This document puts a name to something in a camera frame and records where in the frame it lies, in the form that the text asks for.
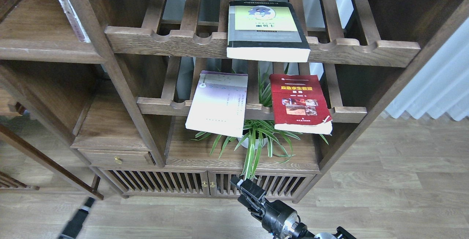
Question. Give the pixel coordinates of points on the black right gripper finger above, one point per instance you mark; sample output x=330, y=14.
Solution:
x=252, y=195

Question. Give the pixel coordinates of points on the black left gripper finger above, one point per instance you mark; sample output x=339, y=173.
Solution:
x=74, y=225

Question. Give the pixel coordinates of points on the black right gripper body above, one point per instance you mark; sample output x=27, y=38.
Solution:
x=276, y=217

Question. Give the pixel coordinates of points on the white and purple book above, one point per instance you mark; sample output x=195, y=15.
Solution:
x=218, y=105

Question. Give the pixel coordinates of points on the red book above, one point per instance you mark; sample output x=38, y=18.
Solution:
x=299, y=104

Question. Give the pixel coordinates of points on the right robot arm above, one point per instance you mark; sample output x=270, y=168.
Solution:
x=302, y=232

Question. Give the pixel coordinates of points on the green spider plant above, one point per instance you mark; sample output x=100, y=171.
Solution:
x=256, y=134

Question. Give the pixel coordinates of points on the brass drawer knob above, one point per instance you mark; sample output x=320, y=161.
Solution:
x=118, y=160

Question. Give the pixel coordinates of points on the dark wooden bookshelf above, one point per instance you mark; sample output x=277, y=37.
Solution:
x=116, y=96

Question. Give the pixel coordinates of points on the yellow and black book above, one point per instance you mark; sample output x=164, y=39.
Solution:
x=265, y=31

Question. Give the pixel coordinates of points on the thin white upright book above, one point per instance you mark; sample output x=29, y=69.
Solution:
x=74, y=21

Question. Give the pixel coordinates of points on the white curtain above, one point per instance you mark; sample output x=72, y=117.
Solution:
x=441, y=87

